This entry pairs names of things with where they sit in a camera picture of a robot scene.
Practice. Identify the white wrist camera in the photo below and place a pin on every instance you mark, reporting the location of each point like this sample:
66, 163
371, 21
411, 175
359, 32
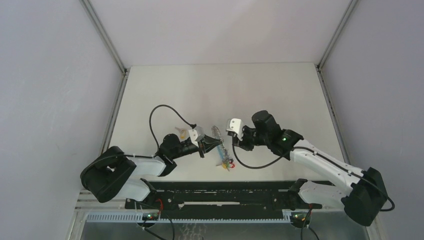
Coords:
196, 134
234, 127

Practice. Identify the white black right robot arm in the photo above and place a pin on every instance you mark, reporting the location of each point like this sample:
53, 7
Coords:
360, 193

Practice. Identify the left aluminium frame post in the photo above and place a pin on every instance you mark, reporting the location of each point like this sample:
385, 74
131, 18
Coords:
102, 33

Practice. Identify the right aluminium frame post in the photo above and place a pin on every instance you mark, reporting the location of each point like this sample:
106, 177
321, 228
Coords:
337, 33

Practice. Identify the yellow tagged key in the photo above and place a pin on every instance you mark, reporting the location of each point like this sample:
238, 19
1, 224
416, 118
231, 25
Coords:
182, 132

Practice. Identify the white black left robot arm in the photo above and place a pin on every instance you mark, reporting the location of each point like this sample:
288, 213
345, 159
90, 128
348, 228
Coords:
116, 174

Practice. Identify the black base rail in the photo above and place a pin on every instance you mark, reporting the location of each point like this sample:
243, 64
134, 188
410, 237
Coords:
220, 199

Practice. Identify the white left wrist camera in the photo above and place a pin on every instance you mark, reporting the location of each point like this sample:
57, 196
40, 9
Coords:
196, 134

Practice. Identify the aluminium frame post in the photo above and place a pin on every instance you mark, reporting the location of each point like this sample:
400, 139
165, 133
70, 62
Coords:
337, 33
102, 33

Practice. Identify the round key organizer with rings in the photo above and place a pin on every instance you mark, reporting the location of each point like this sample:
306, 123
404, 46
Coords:
223, 152

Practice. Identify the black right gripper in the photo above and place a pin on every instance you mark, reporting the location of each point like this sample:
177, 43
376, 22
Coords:
242, 142

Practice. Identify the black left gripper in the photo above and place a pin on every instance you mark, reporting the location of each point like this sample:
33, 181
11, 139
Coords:
206, 144

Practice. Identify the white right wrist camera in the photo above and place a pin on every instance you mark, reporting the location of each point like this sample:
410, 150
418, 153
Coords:
234, 127

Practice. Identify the white slotted cable duct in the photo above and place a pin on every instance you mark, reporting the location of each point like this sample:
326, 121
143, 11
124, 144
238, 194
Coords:
132, 217

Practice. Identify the green tagged key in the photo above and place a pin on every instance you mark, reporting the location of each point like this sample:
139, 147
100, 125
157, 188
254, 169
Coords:
224, 165

